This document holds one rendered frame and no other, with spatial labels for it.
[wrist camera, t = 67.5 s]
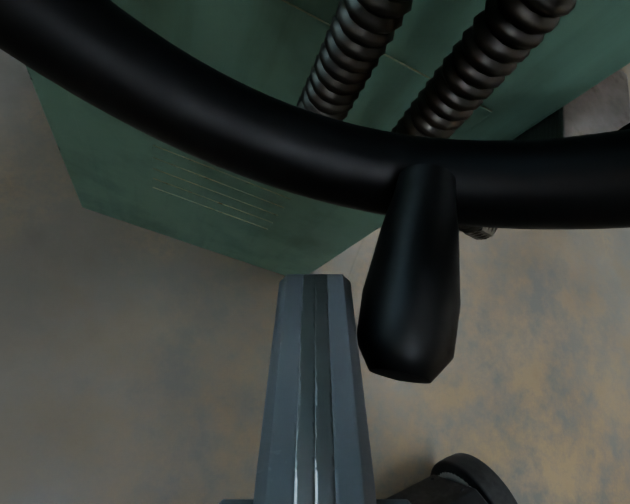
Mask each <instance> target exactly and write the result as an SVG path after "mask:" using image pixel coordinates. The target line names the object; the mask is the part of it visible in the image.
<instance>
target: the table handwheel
mask: <svg viewBox="0 0 630 504"><path fill-rule="evenodd" d="M0 49H1V50H3V51H4V52H6V53H7V54H9V55H11V56H12V57H14V58H15V59H17V60H18V61H20V62H21V63H23V64H25V65H26V66H28V67H29V68H31V69H32V70H34V71H36V72H37V73H39V74H40V75H42V76H44V77H45V78H47V79H49V80H50V81H52V82H54V83H55V84H57V85H59V86H60V87H62V88H64V89H65V90H67V91H69V92H70V93H72V94H74V95H75V96H77V97H79V98H81V99H82V100H84V101H86V102H88V103H89V104H91V105H93V106H95V107H96V108H98V109H100V110H102V111H103V112H105V113H107V114H109V115H111V116H113V117H115V118H117V119H118V120H120V121H122V122H124V123H126V124H128V125H130V126H131V127H133V128H135V129H137V130H139V131H141V132H143V133H145V134H147V135H149V136H151V137H153V138H155V139H157V140H159V141H161V142H163V143H166V144H168V145H170V146H172V147H174V148H176V149H179V150H181V151H183V152H185V153H187V154H189V155H192V156H194V157H196V158H199V159H201V160H203V161H206V162H208V163H210V164H213V165H215V166H217V167H220V168H223V169H225V170H228V171H230V172H233V173H235V174H238V175H240V176H243V177H246V178H249V179H252V180H254V181H257V182H260V183H263V184H265V185H269V186H272V187H275V188H278V189H281V190H284V191H287V192H290V193H294V194H297V195H301V196H304V197H308V198H311V199H314V200H318V201H322V202H326V203H330V204H334V205H338V206H342V207H347V208H351V209H356V210H360V211H365V212H370V213H375V214H381V215H386V213H387V210H388V207H389V205H390V202H391V200H392V197H393V194H394V191H395V187H396V184H397V180H398V176H399V174H400V172H401V171H402V170H403V169H405V168H407V167H408V166H411V165H415V164H434V165H439V166H442V167H444V168H446V169H448V170H449V171H451V172H452V173H453V174H454V176H455V179H456V207H457V217H458V225H462V226H474V227H490V228H508V229H553V230H571V229H611V228H630V129H625V130H618V131H612V132H605V133H597V134H589V135H580V136H571V137H560V138H547V139H531V140H485V141H482V140H456V139H443V138H431V137H422V136H414V135H406V134H400V133H394V132H388V131H382V130H378V129H373V128H368V127H363V126H359V125H355V124H351V123H347V122H343V121H340V120H336V119H333V118H329V117H326V116H323V115H320V114H316V113H313V112H310V111H308V110H305V109H302V108H299V107H296V106H294V105H291V104H288V103H286V102H283V101H281V100H278V99H276V98H274V97H271V96H269V95H266V94H264V93H262V92H260V91H258V90H255V89H253V88H251V87H249V86H247V85H245V84H243V83H241V82H239V81H237V80H235V79H233V78H231V77H229V76H227V75H225V74H223V73H221V72H219V71H217V70H216V69H214V68H212V67H210V66H209V65H207V64H205V63H203V62H201V61H200V60H198V59H196V58H195V57H193V56H191V55H190V54H188V53H186V52H185V51H183V50H181V49H180V48H178V47H177V46H175V45H173V44H172V43H170V42H169V41H167V40H166V39H164V38H163V37H161V36H160V35H158V34H157V33H155V32H154V31H152V30H151V29H149V28H148V27H146V26H145V25H143V24H142V23H141V22H139V21H138V20H136V19H135V18H134V17H132V16H131V15H130V14H128V13H127V12H125V11H124V10H123V9H121V8H120V7H118V6H117V5H116V4H115V3H113V2H112V1H111V0H0Z"/></svg>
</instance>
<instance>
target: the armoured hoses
mask: <svg viewBox="0 0 630 504"><path fill-rule="evenodd" d="M412 2H413V0H341V1H340V2H339V4H338V7H337V11H336V15H335V16H333V18H332V21H331V25H330V29H329V30H327V32H326V36H325V39H324V42H323V43H322V44H321V47H320V51H319V54H318V55H317V56H316V59H315V63H314V66H312V68H311V72H310V75H309V77H307V81H306V84H305V87H303V90H302V94H301V96H300V97H299V100H298V103H297V106H296V107H299V108H302V109H305V110H308V111H310V112H313V113H316V114H320V115H323V116H326V117H329V118H333V119H336V120H340V121H343V119H345V118H346V117H347V115H348V111H349V110H350V109H351V108H353V103H354V101H355V100H356V99H358V97H359V92H360V91H361V90H362V89H364V87H365V82H366V80H368V79H369V78H370V77H371V74H372V69H374V68H375V67H377V66H378V62H379V57H381V56H382V55H384V54H385V52H386V47H387V44H388V43H390V42H391V41H393V39H394V33H395V30H396V29H398V28H399V27H401V26H402V22H403V16H404V15H405V14H406V13H408V12H409V11H411V9H412ZM575 4H576V0H486V2H485V10H483V11H481V12H480V13H479V14H477V15H476V16H475V17H474V20H473V25H472V26H470V27H469V28H468V29H466V30H465V31H464V32H463V36H462V40H460V41H458V42H457V43H456V44H455V45H453V48H452V53H450V54H449V55H448V56H446V57H445V58H444V59H443V65H441V66H440V67H439V68H437V69H436V70H435V71H434V76H433V77H432V78H431V79H429V80H428V81H427V82H426V87H425V88H424V89H422V90H421V91H420V92H419V93H418V97H417V98H416V99H415V100H414V101H413V102H411V107H410V108H408V109H407V110H406V111H405V112H404V116H403V117H402V118H401V119H399V120H398V124H397V125H396V126H395V127H394V128H392V131H391V132H394V133H400V134H406V135H414V136H422V137H431V138H443V139H448V138H449V137H450V136H451V135H452V134H453V133H454V132H455V131H456V129H458V128H459V127H460V126H461V125H462V124H463V123H464V120H467V119H468V118H469V117H470V116H471V115H472V114H473V111H474V110H476V109H477V108H478V107H479V106H480V105H481V104H482V103H483V100H484V99H487V98H488V97H489V96H490V95H491V94H492V93H493V91H494V88H497V87H498V86H499V85H500V84H501V83H503V82H504V80H505V76H508V75H510V74H511V73H512V72H513V71H514V70H515V69H516V67H517V63H520V62H522V61H523V60H524V59H525V58H527V57H528V56H529V54H530V49H532V48H535V47H537V46H538V45H539V44H540V43H541V42H542V41H543V39H544V35H545V34H546V33H548V32H551V31H552V30H553V29H554V28H555V27H556V26H557V25H558V23H559V20H560V17H562V16H565V15H568V14H569V13H570V12H571V11H572V10H573V9H574V8H575ZM458 226H459V231H462V232H463V233H464V234H466V235H468V236H470V237H472V238H474V239H476V240H482V239H487V238H489V237H492V236H493V235H494V233H495V232H496V230H497V229H498V228H490V227H474V226H462V225H458Z"/></svg>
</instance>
